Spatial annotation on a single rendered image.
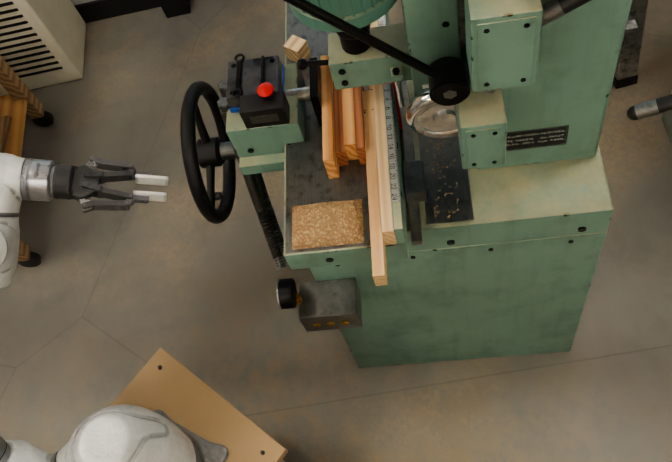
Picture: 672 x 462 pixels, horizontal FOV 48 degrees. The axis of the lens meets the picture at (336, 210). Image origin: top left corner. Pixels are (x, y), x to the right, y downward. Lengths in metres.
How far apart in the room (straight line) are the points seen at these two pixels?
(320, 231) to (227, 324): 1.05
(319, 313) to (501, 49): 0.73
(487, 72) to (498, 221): 0.40
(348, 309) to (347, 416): 0.63
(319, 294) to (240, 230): 0.88
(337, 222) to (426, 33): 0.34
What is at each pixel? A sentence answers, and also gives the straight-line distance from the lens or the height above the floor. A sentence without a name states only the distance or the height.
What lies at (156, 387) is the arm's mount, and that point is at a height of 0.62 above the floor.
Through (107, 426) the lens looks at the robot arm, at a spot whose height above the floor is 0.89.
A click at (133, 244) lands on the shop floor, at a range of 2.51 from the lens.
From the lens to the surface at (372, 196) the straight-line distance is 1.27.
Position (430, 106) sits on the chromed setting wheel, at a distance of 1.20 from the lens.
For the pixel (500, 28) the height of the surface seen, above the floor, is 1.28.
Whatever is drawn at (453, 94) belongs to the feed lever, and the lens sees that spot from 1.14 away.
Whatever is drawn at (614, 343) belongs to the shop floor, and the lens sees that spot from 2.17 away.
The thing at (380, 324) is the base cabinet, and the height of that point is 0.33.
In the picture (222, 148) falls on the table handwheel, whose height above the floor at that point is 0.83.
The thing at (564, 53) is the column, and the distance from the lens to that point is 1.20.
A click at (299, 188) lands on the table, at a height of 0.90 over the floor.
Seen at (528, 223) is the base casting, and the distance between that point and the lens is 1.41.
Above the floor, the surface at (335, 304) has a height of 0.62.
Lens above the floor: 2.03
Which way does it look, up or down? 60 degrees down
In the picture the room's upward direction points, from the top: 20 degrees counter-clockwise
